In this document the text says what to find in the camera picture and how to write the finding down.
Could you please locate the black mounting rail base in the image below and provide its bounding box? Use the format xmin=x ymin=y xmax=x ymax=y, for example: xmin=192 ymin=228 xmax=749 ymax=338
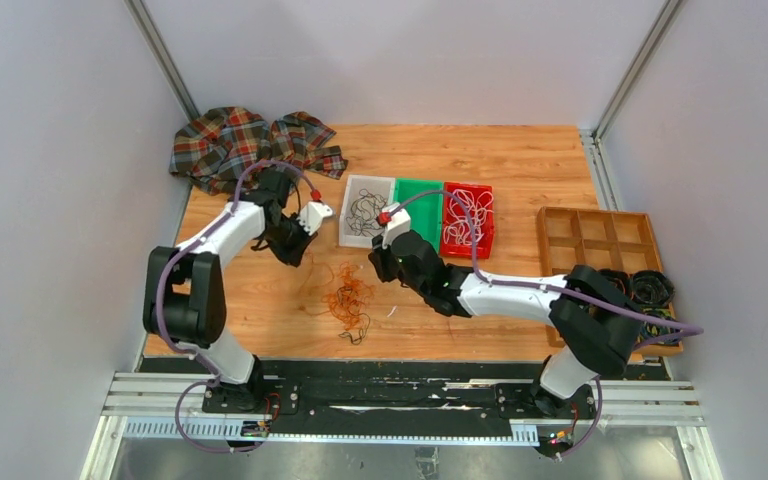
xmin=102 ymin=356 xmax=630 ymax=458

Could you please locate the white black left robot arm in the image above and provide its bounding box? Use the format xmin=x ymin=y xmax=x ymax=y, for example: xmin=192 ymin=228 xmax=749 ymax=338
xmin=142 ymin=162 xmax=333 ymax=413

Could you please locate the plaid flannel shirt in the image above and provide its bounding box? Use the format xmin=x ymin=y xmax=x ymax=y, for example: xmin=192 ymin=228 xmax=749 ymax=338
xmin=168 ymin=107 xmax=349 ymax=195

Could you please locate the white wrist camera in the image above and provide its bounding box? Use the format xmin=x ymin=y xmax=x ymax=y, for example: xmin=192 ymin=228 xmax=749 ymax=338
xmin=378 ymin=209 xmax=411 ymax=249
xmin=298 ymin=201 xmax=334 ymax=237

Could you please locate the red plastic bin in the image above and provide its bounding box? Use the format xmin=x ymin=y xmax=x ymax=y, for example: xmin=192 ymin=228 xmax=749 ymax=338
xmin=440 ymin=182 xmax=495 ymax=259

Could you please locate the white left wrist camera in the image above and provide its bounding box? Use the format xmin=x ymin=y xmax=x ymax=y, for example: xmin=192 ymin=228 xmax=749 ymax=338
xmin=298 ymin=201 xmax=334 ymax=237

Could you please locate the small black cable loop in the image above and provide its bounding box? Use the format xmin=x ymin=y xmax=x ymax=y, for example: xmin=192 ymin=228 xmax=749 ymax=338
xmin=338 ymin=311 xmax=372 ymax=347

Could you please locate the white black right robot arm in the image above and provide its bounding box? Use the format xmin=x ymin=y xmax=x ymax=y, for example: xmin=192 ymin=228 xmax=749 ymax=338
xmin=368 ymin=230 xmax=641 ymax=418

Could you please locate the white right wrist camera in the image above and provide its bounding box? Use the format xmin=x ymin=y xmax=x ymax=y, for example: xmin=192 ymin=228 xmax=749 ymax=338
xmin=378 ymin=209 xmax=411 ymax=249

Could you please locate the white cable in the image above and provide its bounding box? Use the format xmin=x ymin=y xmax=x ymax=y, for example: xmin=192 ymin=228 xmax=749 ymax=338
xmin=442 ymin=187 xmax=495 ymax=250

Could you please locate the orange cable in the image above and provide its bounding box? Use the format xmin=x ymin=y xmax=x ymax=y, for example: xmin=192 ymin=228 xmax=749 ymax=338
xmin=320 ymin=261 xmax=377 ymax=333
xmin=294 ymin=254 xmax=336 ymax=313

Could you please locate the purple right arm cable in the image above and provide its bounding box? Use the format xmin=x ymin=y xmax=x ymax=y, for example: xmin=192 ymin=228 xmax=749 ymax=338
xmin=377 ymin=189 xmax=705 ymax=349

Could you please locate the white plastic bin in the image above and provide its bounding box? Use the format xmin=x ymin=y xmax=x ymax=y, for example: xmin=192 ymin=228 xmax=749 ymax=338
xmin=338 ymin=175 xmax=396 ymax=248

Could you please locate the green plastic bin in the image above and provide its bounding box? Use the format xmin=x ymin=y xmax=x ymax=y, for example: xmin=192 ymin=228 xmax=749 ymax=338
xmin=394 ymin=178 xmax=444 ymax=251

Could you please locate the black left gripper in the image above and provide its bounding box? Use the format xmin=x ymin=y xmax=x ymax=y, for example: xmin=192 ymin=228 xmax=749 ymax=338
xmin=264 ymin=213 xmax=318 ymax=267

